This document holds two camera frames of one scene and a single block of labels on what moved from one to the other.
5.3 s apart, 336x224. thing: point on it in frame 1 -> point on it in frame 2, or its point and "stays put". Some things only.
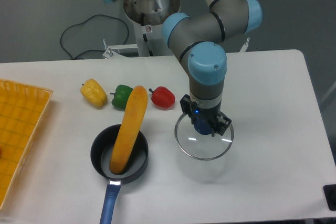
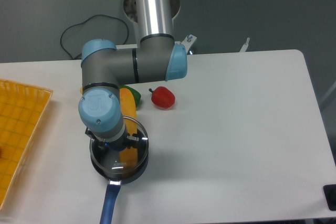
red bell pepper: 163,97 stays put
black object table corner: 329,191 stays put
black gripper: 212,114 -> 126,142
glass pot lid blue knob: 203,126 -> 124,161
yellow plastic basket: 22,107 stays put
